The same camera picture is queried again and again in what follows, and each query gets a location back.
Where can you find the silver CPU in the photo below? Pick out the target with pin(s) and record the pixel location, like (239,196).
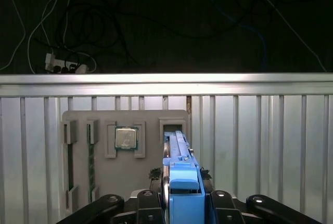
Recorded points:
(127,138)

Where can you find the green RAM stick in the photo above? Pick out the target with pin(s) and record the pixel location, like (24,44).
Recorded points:
(91,161)

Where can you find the grey parts rack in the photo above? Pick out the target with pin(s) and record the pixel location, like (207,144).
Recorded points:
(152,151)

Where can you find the white power strip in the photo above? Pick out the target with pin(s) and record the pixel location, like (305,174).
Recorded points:
(50,60)

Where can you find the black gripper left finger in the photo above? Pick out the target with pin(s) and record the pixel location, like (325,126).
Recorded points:
(151,208)

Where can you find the hard disk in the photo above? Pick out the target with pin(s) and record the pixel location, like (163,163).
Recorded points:
(182,172)

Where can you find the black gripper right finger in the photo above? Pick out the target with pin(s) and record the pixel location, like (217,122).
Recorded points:
(223,208)

